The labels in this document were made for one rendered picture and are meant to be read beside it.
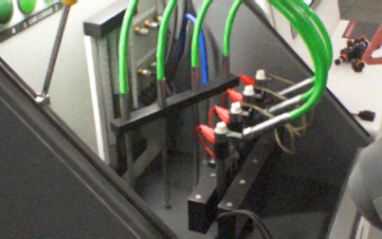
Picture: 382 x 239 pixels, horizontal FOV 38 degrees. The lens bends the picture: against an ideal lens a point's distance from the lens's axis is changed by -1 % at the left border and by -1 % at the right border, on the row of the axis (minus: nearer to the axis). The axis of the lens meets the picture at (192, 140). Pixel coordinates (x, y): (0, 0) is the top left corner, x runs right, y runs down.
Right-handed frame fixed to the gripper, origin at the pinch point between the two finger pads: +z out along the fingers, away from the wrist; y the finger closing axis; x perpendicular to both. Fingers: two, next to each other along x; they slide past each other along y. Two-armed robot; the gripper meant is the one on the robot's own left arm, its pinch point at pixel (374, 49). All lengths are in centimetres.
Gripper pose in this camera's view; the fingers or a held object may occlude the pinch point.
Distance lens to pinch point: 86.1
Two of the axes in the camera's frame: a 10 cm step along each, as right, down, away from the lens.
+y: -5.5, 6.4, -5.4
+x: 7.0, 7.0, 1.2
